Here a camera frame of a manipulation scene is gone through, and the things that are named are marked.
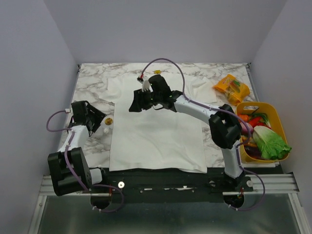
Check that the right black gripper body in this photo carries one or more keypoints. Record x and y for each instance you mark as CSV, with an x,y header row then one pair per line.
x,y
142,99

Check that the toy red chili pepper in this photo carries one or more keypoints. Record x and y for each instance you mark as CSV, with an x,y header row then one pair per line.
x,y
254,121

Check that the orange candy bag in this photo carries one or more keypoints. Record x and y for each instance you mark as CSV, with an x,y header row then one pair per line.
x,y
234,90

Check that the toy napa cabbage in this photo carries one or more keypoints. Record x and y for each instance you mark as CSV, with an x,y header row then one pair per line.
x,y
271,145

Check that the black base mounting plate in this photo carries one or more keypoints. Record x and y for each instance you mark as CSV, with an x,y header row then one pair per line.
x,y
170,186

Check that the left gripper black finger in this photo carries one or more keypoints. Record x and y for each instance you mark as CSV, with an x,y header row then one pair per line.
x,y
94,125
96,113

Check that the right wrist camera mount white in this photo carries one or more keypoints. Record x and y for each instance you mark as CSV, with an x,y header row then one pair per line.
x,y
145,85

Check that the white t-shirt with flower print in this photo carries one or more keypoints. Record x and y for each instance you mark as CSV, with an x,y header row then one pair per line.
x,y
150,139

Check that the yellow sunflower brooch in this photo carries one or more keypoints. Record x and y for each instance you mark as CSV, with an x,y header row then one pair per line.
x,y
108,121

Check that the yellow plastic basket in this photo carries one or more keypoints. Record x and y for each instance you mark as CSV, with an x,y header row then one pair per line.
x,y
274,124

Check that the toy french fries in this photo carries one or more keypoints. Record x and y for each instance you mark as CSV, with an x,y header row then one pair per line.
x,y
248,142

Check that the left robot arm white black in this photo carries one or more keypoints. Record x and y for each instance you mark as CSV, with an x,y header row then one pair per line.
x,y
68,167

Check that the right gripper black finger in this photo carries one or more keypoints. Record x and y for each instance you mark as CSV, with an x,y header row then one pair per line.
x,y
139,102
147,104

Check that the aluminium rail frame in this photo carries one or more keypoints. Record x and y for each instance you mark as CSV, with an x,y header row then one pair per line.
x,y
274,184

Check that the toy green onion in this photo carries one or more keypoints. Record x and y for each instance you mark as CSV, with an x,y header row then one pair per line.
x,y
263,117

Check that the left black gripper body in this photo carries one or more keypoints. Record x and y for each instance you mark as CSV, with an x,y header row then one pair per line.
x,y
89,117

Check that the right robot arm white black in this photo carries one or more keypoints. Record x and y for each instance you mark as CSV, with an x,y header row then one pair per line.
x,y
223,122

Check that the toy red onion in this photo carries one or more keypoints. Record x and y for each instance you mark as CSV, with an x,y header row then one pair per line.
x,y
244,129

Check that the toy purple eggplant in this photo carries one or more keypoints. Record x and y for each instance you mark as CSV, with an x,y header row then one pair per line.
x,y
253,152

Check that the toy carrot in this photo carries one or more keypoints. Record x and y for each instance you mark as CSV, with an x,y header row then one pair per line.
x,y
245,118

